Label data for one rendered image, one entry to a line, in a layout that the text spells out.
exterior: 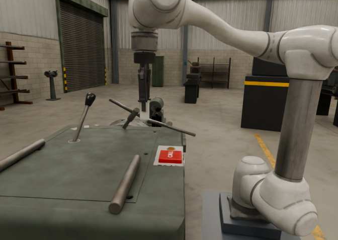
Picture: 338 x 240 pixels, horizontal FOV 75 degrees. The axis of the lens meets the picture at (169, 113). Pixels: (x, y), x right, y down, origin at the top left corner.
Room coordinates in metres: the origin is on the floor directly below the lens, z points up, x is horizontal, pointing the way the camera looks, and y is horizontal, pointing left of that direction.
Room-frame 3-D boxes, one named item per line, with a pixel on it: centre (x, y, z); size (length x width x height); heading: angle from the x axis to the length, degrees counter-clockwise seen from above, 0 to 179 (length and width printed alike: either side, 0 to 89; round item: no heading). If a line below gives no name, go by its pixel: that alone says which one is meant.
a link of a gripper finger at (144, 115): (0.77, 0.09, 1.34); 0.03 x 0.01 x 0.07; 87
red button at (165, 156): (0.55, -0.01, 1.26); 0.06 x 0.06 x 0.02; 87
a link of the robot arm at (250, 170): (0.96, -0.40, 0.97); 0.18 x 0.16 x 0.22; 18
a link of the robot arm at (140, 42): (0.78, 0.09, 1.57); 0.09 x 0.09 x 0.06
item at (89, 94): (0.74, 0.27, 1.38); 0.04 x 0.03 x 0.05; 177
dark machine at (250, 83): (5.82, -2.62, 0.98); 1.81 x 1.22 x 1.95; 161
